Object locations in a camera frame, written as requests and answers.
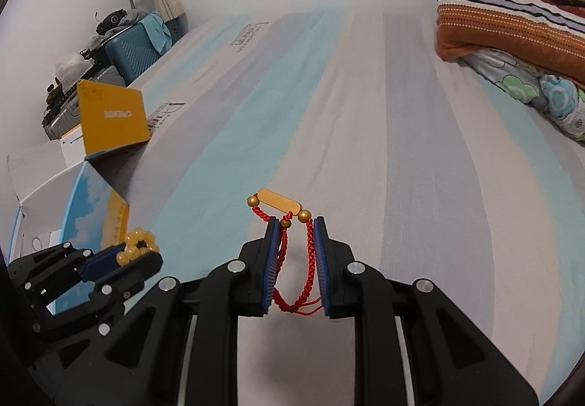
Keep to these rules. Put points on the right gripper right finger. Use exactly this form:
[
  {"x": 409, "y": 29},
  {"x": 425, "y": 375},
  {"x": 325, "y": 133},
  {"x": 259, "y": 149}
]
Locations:
[{"x": 332, "y": 258}]

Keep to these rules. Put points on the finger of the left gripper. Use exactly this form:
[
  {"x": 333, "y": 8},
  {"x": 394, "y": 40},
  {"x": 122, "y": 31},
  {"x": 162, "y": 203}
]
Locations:
[
  {"x": 126, "y": 281},
  {"x": 100, "y": 265}
]

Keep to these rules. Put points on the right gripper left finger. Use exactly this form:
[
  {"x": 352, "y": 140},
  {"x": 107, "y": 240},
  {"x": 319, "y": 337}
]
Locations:
[{"x": 261, "y": 258}]

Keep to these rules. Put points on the red cord bracelet gold bar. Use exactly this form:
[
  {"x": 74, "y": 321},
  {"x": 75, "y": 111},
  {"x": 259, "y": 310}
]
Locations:
[{"x": 290, "y": 210}]

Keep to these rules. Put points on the yellow blue cardboard box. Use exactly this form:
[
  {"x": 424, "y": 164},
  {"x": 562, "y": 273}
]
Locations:
[{"x": 62, "y": 197}]

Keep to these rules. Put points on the striped bed sheet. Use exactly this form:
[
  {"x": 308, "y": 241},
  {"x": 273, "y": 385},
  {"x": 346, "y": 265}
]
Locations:
[{"x": 420, "y": 166}]

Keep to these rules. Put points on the grey suitcase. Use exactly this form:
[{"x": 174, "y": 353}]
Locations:
[{"x": 62, "y": 108}]

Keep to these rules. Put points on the teal suitcase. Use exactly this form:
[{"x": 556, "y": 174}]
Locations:
[{"x": 133, "y": 50}]

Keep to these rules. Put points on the floral patterned quilt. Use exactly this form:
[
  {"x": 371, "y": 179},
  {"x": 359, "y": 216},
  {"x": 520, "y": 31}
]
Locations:
[{"x": 559, "y": 99}]

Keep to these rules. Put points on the striped orange folded blanket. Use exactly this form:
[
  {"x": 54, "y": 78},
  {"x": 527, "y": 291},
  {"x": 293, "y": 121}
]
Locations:
[{"x": 540, "y": 32}]

